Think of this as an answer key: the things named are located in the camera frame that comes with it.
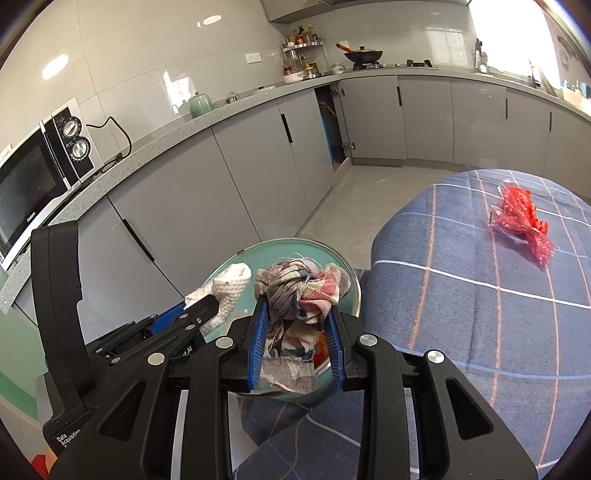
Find blue gas cylinder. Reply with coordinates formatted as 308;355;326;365
321;99;345;167

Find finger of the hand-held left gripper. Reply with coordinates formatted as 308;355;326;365
106;295;221;365
92;302;188;354

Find green teapot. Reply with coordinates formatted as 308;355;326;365
190;91;218;117

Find red clear cellophane wrapper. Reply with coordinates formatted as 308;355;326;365
489;181;555;266

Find black white microwave oven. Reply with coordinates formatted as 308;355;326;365
0;107;97;272

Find grey upper cabinet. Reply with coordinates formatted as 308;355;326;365
259;0;333;23

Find round green metal bin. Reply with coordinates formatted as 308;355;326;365
203;237;362;402

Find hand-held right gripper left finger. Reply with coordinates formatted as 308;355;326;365
51;300;271;480

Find pale plaid fabric rag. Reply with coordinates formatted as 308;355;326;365
254;258;352;395

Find metal spice rack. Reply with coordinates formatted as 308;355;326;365
281;25;326;79

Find grey kitchen counter cabinets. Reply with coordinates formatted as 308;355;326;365
0;67;591;370

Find black power cable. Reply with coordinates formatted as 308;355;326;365
85;115;133;174

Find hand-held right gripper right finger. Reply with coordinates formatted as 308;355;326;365
323;309;539;480

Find metal utensil holder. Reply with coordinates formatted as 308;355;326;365
473;39;490;75

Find black wok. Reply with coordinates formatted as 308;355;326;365
335;42;385;65

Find white knitted cloth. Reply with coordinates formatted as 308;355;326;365
185;263;252;330

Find gas stove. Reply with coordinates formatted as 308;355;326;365
353;59;441;71

